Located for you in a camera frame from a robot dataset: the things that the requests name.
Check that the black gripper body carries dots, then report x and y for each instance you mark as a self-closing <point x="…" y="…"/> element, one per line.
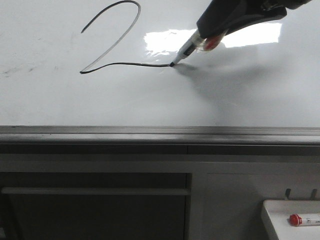
<point x="289" y="4"/>

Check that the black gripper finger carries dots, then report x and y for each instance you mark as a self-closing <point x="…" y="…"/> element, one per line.
<point x="229" y="16"/>

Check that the red round magnet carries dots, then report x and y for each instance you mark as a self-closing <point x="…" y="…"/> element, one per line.
<point x="210" y="43"/>

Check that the white black-tipped whiteboard marker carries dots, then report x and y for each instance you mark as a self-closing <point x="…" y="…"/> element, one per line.
<point x="194" y="43"/>

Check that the left metal tray hook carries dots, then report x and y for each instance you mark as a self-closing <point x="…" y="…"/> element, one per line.
<point x="287" y="193"/>

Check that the white marker tray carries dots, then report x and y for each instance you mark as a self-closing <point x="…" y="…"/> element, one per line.
<point x="275" y="215"/>

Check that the red-capped white marker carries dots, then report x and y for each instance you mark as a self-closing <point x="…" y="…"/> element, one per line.
<point x="309" y="219"/>

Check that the white whiteboard with metal frame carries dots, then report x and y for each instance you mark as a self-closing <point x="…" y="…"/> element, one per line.
<point x="94" y="71"/>

